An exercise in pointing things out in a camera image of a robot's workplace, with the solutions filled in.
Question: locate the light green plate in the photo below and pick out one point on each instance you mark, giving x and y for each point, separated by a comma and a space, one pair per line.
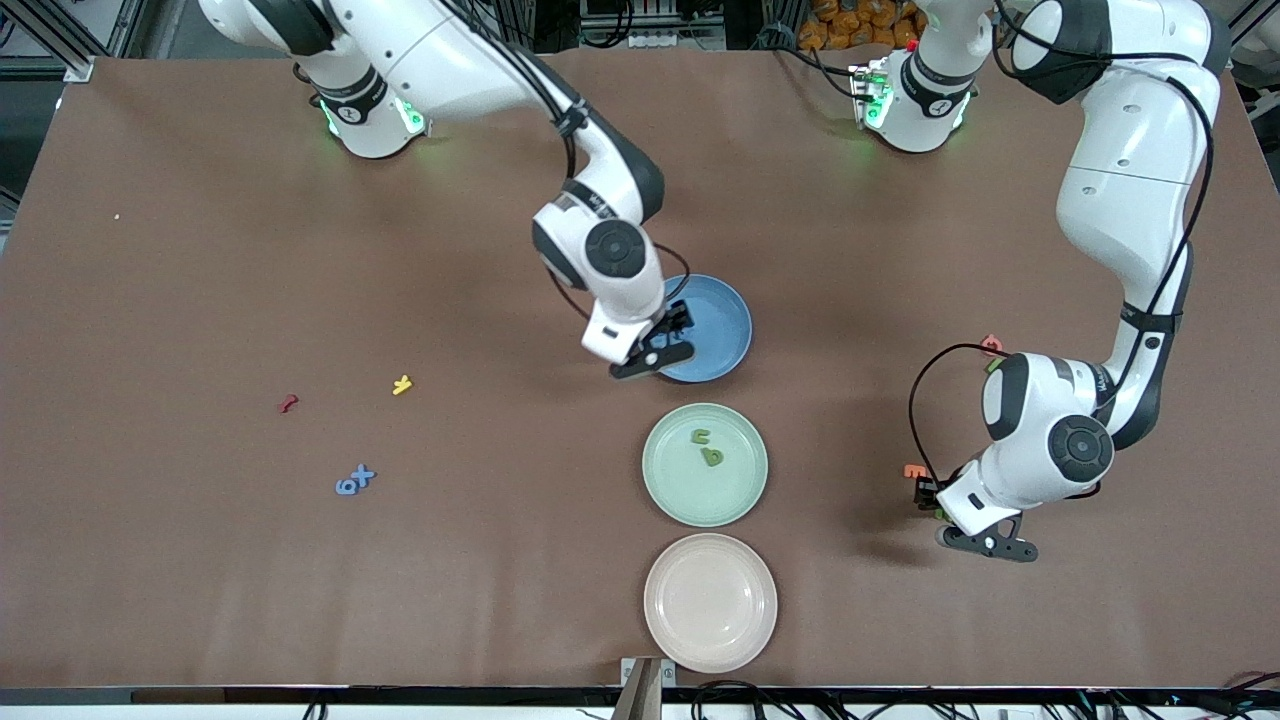
680, 490

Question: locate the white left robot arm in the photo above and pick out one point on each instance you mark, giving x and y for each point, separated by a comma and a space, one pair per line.
1130, 200

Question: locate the red letter D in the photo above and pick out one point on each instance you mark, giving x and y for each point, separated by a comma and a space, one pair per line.
990, 342

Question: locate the long white power strip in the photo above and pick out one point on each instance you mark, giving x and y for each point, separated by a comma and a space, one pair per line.
680, 40

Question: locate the blue number six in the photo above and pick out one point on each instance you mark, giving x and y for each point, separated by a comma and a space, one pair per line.
346, 489

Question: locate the green letter P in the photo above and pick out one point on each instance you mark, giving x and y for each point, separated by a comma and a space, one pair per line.
712, 458

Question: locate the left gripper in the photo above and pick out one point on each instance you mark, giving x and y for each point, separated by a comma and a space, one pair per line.
927, 491

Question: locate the yellow letter Y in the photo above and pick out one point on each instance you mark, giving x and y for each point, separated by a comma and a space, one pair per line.
402, 384

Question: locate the dark red letter J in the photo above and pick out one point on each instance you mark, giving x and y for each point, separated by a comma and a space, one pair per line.
287, 404

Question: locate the orange objects pile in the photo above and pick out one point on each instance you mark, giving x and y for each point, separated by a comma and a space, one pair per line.
850, 25

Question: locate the brown table cover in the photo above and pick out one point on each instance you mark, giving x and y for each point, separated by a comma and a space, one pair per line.
500, 560

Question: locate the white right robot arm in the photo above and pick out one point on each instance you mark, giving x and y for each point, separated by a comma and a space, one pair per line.
450, 60

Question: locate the metal table edge bracket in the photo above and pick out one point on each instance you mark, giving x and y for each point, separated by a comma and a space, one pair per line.
640, 690

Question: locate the aluminium frame profile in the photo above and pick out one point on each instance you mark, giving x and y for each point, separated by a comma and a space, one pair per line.
78, 70
1235, 55

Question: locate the black table edge rail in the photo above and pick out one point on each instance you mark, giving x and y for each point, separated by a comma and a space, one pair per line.
300, 694

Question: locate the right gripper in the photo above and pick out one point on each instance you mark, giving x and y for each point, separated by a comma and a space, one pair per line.
676, 318

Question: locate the blue letter X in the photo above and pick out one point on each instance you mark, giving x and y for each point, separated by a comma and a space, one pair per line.
363, 475

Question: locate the blue plate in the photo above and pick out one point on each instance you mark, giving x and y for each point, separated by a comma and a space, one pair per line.
720, 330

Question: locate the pale pink plate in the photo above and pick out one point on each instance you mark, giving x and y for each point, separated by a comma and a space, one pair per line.
710, 603

